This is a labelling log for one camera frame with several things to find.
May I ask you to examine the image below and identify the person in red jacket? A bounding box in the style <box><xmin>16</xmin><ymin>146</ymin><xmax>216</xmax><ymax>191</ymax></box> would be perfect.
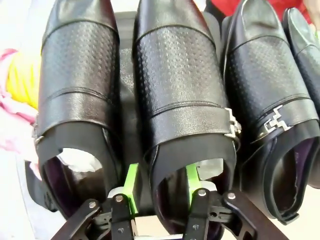
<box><xmin>204</xmin><ymin>0</ymin><xmax>320</xmax><ymax>25</ymax></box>

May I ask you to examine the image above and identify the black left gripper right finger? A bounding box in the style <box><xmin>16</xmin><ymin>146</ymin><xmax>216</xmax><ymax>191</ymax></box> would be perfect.
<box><xmin>183</xmin><ymin>165</ymin><xmax>292</xmax><ymax>240</ymax></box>

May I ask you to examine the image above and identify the yellow fabric item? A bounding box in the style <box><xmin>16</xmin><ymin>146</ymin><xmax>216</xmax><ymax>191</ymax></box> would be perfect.
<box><xmin>6</xmin><ymin>58</ymin><xmax>41</xmax><ymax>110</ymax></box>

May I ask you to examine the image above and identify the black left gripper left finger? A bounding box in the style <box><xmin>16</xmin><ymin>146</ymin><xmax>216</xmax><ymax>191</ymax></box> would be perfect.
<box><xmin>52</xmin><ymin>163</ymin><xmax>141</xmax><ymax>240</ymax></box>

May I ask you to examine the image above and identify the white crumpled paper stuffing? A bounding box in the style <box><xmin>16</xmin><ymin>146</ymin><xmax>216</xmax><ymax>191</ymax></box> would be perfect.
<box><xmin>197</xmin><ymin>158</ymin><xmax>225</xmax><ymax>181</ymax></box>
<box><xmin>57</xmin><ymin>147</ymin><xmax>104</xmax><ymax>174</ymax></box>

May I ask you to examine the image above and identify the pink fabric item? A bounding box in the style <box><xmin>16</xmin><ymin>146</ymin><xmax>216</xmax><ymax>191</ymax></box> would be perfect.
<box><xmin>0</xmin><ymin>48</ymin><xmax>43</xmax><ymax>157</ymax></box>

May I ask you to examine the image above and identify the black leather buckle shoe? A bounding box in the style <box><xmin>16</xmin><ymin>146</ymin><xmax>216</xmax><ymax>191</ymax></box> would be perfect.
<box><xmin>131</xmin><ymin>0</ymin><xmax>243</xmax><ymax>240</ymax></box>
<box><xmin>31</xmin><ymin>0</ymin><xmax>124</xmax><ymax>219</ymax></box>
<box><xmin>281</xmin><ymin>7</ymin><xmax>320</xmax><ymax>191</ymax></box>
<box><xmin>221</xmin><ymin>0</ymin><xmax>320</xmax><ymax>225</ymax></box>

